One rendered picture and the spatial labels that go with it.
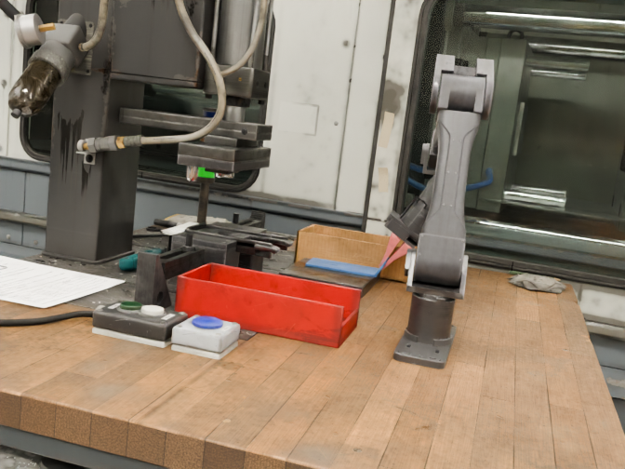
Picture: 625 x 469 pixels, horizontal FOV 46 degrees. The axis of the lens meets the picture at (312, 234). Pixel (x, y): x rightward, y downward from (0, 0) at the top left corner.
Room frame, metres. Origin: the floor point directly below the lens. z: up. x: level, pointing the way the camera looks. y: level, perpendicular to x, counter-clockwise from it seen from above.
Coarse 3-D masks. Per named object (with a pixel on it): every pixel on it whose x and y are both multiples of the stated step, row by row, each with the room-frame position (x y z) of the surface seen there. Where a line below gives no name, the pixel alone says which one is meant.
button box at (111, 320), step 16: (112, 304) 0.95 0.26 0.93; (0, 320) 0.90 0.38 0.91; (16, 320) 0.91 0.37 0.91; (32, 320) 0.91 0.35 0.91; (48, 320) 0.93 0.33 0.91; (96, 320) 0.92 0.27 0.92; (112, 320) 0.91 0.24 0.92; (128, 320) 0.90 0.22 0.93; (144, 320) 0.90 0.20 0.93; (160, 320) 0.91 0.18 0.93; (176, 320) 0.92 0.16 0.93; (112, 336) 0.91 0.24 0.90; (128, 336) 0.90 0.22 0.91; (144, 336) 0.90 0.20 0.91; (160, 336) 0.89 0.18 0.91
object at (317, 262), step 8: (312, 264) 1.39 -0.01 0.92; (320, 264) 1.40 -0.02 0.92; (328, 264) 1.41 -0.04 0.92; (344, 264) 1.43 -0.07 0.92; (352, 264) 1.44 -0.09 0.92; (384, 264) 1.37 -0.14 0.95; (352, 272) 1.38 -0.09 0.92; (360, 272) 1.38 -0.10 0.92; (368, 272) 1.39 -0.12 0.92; (376, 272) 1.39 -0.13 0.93
